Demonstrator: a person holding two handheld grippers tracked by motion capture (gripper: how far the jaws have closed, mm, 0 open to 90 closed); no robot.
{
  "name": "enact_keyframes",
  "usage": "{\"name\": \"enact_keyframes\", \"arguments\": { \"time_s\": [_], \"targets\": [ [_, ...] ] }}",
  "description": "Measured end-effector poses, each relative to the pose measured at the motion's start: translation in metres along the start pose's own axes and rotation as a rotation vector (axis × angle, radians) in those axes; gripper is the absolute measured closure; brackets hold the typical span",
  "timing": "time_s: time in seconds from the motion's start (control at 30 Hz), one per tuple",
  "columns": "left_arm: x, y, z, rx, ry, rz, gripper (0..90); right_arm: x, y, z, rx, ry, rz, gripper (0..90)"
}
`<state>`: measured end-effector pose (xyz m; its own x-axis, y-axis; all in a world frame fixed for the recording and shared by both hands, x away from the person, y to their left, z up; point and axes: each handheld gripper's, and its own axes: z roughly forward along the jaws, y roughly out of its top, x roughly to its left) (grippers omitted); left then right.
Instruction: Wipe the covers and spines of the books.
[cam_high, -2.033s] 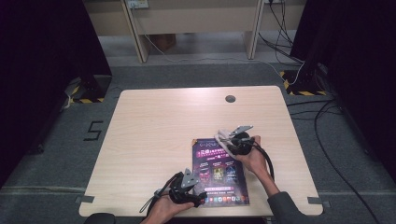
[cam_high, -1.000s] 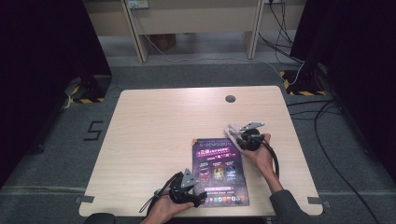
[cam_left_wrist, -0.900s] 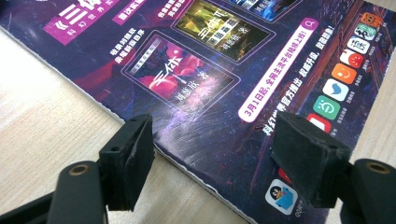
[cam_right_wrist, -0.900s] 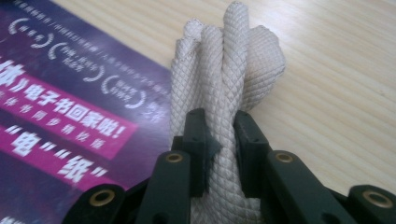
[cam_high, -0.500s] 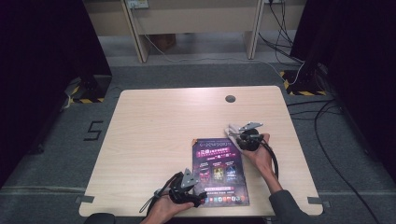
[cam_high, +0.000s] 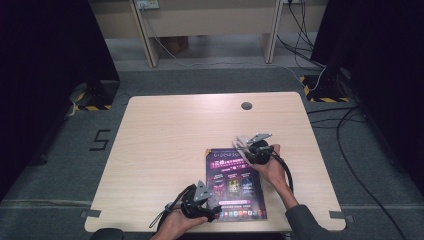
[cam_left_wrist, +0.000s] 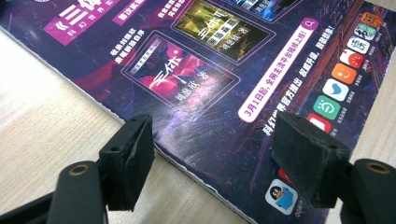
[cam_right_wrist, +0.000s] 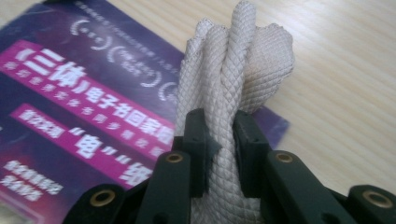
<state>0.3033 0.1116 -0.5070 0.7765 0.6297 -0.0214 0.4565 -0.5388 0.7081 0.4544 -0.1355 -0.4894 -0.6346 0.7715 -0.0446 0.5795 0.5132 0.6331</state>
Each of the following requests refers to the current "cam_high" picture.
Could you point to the white power strip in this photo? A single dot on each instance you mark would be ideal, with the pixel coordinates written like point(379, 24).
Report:
point(147, 4)

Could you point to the black stand base hazard tape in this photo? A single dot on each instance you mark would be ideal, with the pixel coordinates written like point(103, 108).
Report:
point(100, 93)
point(325, 90)

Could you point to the black round seat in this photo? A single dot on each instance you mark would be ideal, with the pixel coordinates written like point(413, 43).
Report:
point(106, 234)

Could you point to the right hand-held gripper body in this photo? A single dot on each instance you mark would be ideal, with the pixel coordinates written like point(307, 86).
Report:
point(261, 155)

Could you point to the beige wooden desk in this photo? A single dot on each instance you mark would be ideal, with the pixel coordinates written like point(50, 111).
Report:
point(206, 23)

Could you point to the person's left hand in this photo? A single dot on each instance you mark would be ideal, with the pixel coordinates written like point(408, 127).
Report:
point(175, 228)

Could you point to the glossy colourful magazine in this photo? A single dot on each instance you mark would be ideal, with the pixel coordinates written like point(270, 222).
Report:
point(233, 186)

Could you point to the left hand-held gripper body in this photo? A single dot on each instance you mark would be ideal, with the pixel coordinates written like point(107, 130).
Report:
point(195, 208)

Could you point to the grey tape strip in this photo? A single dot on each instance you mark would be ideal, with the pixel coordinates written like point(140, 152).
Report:
point(340, 215)
point(90, 213)

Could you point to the person's right hand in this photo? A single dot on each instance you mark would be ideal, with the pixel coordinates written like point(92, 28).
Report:
point(275, 176)

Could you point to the black curtain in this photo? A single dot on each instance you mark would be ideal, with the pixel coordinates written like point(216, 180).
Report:
point(43, 66)
point(383, 66)

